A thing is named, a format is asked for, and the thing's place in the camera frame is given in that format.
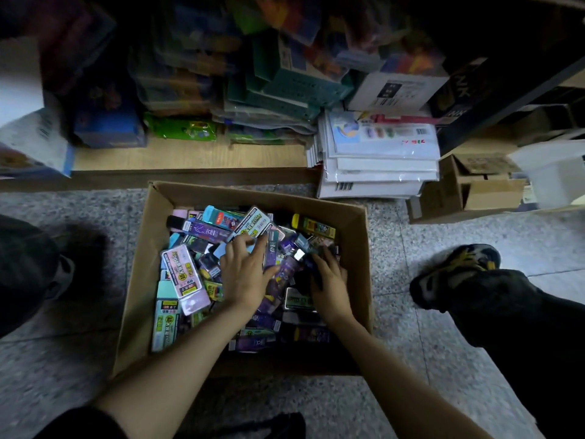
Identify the wooden shelf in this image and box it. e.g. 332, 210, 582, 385
0, 0, 585, 225

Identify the person's right hand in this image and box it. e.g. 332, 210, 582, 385
306, 246, 356, 327

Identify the person's right forearm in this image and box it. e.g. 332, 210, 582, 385
324, 310, 495, 439

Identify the small open brown carton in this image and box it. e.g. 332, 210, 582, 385
406, 151, 531, 223

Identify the person's shoe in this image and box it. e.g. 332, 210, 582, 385
409, 244, 502, 312
46, 254, 76, 302

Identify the pile of pencil lead cases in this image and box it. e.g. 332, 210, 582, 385
151, 205, 341, 353

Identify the person's right shoe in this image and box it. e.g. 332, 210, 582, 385
409, 244, 502, 312

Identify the person's left forearm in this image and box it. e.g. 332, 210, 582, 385
91, 306, 257, 439

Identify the person's left shoe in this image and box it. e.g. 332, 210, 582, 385
46, 254, 76, 302

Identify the stack of white packets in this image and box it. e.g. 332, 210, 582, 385
306, 109, 442, 199

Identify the heap of green teal packs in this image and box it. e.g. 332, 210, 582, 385
132, 23, 358, 147

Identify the white printed carton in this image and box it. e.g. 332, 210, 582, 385
347, 66, 451, 113

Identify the brown cardboard box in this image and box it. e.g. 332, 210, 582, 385
112, 180, 376, 379

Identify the person's left hand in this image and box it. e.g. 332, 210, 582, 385
219, 233, 280, 318

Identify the black folding stool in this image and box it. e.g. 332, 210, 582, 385
178, 411, 307, 439

